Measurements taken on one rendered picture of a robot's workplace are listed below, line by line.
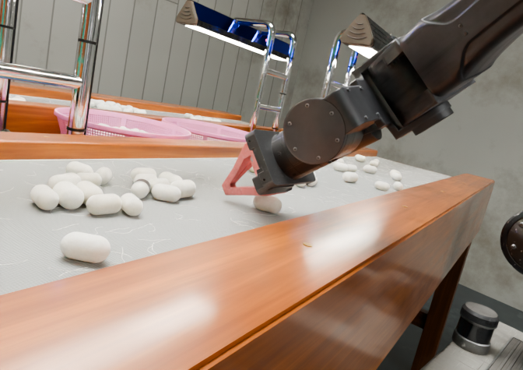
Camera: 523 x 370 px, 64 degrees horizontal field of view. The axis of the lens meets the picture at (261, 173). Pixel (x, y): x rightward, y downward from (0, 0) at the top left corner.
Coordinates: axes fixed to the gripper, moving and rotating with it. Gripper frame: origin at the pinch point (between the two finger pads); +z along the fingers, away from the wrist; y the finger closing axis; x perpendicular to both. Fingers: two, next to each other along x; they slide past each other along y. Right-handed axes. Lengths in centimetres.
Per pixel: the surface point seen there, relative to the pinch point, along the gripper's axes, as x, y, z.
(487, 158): 1, -246, -9
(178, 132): -23.4, -27.7, 28.0
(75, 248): 4.8, 25.2, -4.5
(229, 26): -66, -73, 30
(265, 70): -48, -78, 26
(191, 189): -0.8, 4.7, 2.0
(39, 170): -8.9, 15.0, 13.9
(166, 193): -0.7, 8.7, 2.1
